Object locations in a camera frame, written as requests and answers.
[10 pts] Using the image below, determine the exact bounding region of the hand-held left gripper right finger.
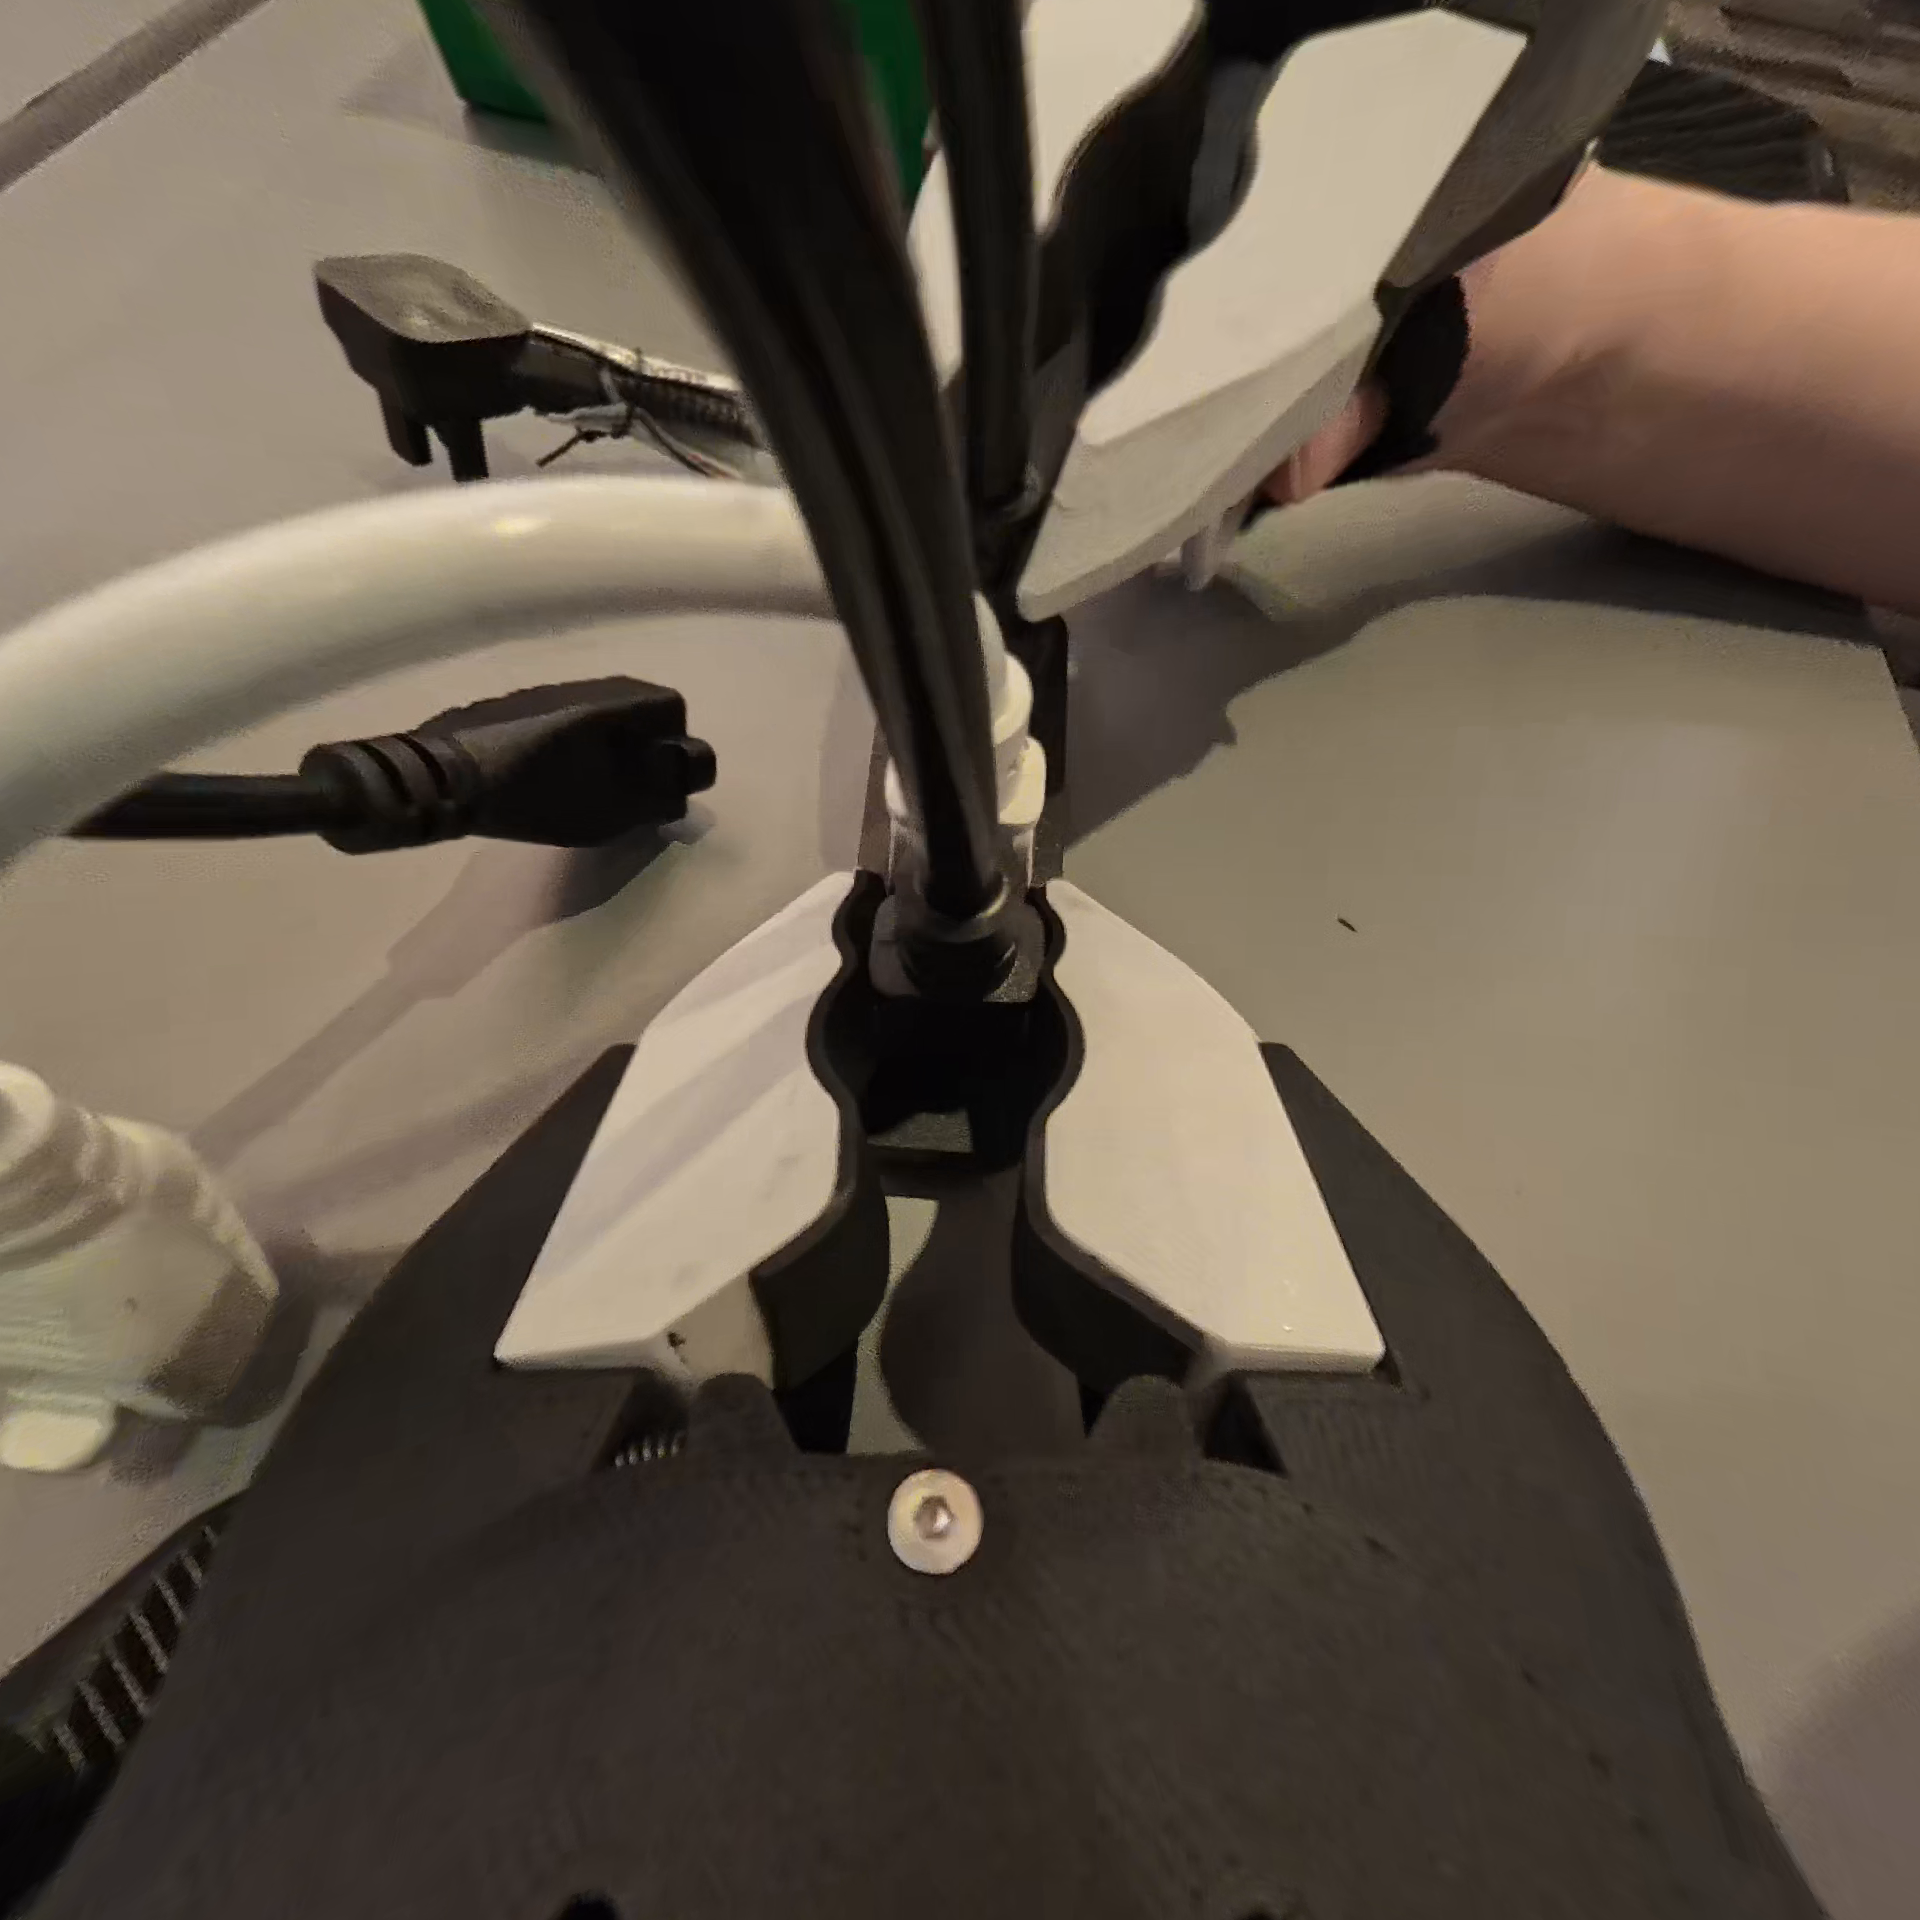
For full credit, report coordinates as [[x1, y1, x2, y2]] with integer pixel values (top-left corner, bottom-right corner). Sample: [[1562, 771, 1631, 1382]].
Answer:
[[1017, 878, 1386, 1386]]

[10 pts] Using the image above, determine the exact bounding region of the black power cord with plug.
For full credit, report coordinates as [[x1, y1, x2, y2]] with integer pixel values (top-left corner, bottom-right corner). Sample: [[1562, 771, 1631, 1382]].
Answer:
[[66, 0, 1052, 861]]

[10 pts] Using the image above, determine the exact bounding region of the white warning tag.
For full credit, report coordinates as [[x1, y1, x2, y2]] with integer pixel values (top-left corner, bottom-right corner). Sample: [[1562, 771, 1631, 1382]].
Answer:
[[532, 334, 752, 481]]

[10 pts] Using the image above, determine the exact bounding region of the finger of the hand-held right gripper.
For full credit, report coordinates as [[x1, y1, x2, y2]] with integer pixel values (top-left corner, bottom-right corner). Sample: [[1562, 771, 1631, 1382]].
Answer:
[[908, 0, 1211, 489], [1017, 23, 1532, 624]]

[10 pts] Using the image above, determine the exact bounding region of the white power cord with plug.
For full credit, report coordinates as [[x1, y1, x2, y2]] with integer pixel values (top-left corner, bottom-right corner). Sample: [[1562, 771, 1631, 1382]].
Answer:
[[0, 481, 1052, 1475]]

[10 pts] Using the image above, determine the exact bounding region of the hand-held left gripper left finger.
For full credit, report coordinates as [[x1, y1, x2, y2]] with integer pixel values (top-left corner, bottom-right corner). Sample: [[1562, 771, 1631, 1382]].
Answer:
[[497, 873, 892, 1392]]

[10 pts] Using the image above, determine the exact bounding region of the black usb cable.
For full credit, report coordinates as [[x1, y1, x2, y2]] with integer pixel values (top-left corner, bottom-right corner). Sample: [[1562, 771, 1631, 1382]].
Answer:
[[0, 0, 1050, 1833]]

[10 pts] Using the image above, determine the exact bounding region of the person's right hand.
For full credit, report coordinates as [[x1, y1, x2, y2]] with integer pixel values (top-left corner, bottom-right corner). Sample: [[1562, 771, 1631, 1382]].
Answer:
[[1258, 160, 1707, 530]]

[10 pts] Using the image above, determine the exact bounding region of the green plastic bin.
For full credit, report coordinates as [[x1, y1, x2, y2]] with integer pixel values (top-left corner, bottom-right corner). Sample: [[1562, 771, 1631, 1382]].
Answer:
[[417, 0, 936, 216]]

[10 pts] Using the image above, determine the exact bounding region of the braided cord with plug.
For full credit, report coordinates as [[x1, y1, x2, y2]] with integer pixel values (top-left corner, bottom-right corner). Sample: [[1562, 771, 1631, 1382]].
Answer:
[[312, 253, 776, 486]]

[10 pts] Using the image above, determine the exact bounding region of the black power strip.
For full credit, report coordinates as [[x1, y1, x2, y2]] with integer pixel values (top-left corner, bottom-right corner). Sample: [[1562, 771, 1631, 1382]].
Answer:
[[855, 616, 1076, 1161]]

